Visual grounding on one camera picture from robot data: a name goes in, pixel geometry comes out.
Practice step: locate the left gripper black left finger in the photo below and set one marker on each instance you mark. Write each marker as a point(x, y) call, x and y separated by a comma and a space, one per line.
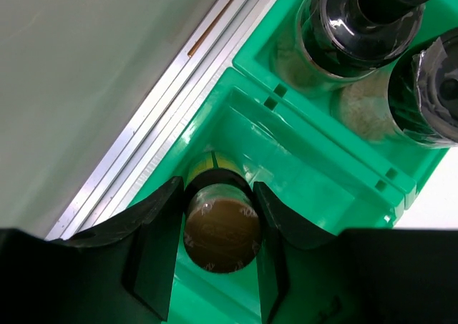
point(119, 271)

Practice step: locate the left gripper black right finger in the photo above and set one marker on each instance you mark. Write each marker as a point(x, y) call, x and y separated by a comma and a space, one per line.
point(365, 275)

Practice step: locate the small yellow bottle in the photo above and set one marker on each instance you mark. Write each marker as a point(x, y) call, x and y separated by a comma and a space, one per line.
point(222, 232)

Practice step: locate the tall black cap spice jar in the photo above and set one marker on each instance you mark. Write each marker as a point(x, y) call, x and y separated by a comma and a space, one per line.
point(416, 100)

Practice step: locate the aluminium rail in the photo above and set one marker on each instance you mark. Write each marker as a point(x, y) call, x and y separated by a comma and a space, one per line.
point(164, 113)

